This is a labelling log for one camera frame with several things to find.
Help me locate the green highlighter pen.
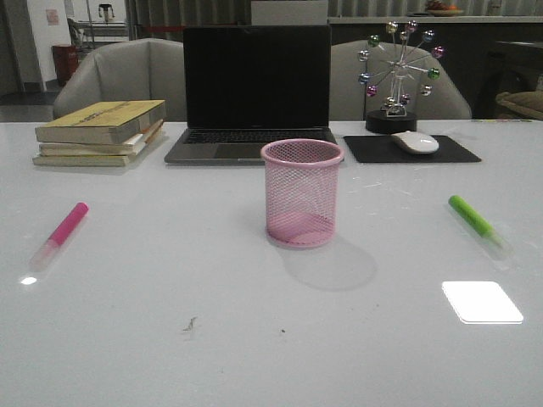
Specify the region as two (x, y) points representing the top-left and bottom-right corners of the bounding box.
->
(448, 195), (512, 258)

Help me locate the pink highlighter pen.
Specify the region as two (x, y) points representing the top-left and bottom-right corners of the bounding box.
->
(30, 202), (89, 271)

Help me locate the pink mesh pen holder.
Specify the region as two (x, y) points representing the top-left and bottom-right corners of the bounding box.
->
(260, 138), (344, 248)

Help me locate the grey open laptop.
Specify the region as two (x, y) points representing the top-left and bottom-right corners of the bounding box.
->
(165, 25), (335, 165)

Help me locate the black mouse pad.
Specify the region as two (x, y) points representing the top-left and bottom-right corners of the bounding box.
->
(344, 135), (482, 164)

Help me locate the middle cream book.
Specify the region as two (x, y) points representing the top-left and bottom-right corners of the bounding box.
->
(39, 120), (164, 156)

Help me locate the white computer mouse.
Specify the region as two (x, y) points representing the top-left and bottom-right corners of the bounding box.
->
(391, 131), (439, 154)

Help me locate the right grey armchair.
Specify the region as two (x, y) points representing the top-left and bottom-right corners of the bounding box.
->
(329, 40), (472, 121)

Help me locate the grey armchair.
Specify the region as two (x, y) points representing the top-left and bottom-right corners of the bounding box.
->
(53, 38), (187, 122)
(329, 40), (472, 121)

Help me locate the top yellow book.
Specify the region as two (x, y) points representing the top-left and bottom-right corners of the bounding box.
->
(35, 100), (166, 144)

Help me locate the yellow book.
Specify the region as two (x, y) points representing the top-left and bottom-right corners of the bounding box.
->
(32, 128), (162, 167)
(35, 100), (166, 144)

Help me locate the bottom yellow book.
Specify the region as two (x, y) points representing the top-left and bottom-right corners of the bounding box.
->
(32, 128), (162, 167)

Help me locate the left grey armchair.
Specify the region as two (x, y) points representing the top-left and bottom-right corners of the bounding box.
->
(53, 38), (187, 122)

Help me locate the ferris wheel desk ornament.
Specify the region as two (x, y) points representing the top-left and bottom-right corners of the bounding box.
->
(358, 20), (441, 134)

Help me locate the white box behind laptop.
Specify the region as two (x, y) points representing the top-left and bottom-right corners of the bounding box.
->
(250, 1), (328, 25)

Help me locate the red bin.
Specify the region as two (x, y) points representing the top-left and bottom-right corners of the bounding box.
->
(52, 44), (79, 86)

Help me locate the fruit bowl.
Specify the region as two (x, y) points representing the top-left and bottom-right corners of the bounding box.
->
(425, 0), (464, 17)

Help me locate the tan cushion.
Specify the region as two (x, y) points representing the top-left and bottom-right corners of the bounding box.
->
(495, 91), (542, 120)

